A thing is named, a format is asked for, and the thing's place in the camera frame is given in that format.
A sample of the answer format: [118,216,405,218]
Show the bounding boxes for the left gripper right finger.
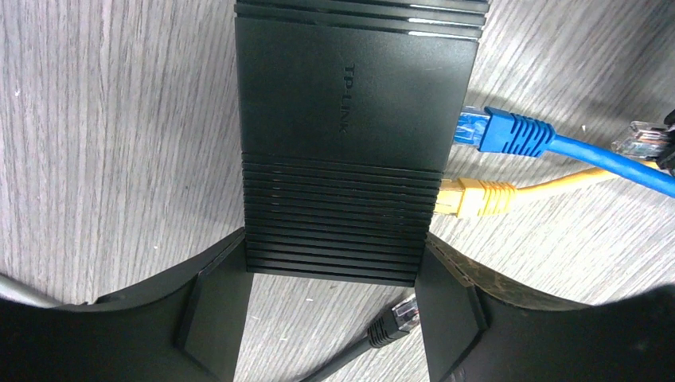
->
[415,235,674,381]

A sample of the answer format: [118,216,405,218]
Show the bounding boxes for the yellow ethernet cable on switch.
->
[434,160,665,220]

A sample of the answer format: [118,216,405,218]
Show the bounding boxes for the black network switch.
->
[234,0,490,287]

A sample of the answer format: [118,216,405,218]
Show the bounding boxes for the grey cable on router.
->
[0,274,64,310]

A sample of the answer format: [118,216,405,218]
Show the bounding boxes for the black ethernet cable on router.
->
[298,294,421,382]

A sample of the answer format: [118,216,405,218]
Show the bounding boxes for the blue ethernet cable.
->
[453,105,675,200]

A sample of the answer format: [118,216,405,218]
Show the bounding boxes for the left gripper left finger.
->
[1,229,253,381]

